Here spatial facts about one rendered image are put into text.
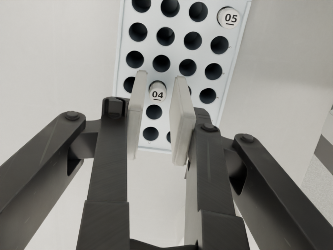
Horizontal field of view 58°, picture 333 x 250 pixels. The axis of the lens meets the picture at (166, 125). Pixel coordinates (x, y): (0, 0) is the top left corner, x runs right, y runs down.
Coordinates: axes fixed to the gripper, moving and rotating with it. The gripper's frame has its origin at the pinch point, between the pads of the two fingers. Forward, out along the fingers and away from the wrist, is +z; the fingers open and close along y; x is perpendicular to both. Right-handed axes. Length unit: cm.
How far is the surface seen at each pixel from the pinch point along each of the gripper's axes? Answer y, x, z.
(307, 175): 70, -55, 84
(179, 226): 4.2, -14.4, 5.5
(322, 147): 41, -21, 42
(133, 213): -0.5, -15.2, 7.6
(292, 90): 11.7, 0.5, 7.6
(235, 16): 4.0, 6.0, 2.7
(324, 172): 76, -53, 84
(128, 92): -2.2, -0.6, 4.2
